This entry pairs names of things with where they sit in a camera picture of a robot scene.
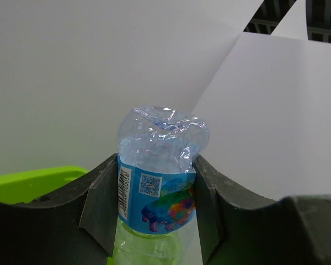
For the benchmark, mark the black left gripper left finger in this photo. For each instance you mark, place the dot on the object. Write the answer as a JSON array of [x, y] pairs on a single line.
[[61, 215]]

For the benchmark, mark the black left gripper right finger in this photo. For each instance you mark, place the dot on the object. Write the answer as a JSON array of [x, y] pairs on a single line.
[[238, 226]]

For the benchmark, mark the green plastic bin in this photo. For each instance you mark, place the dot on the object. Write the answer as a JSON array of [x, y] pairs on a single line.
[[115, 213]]

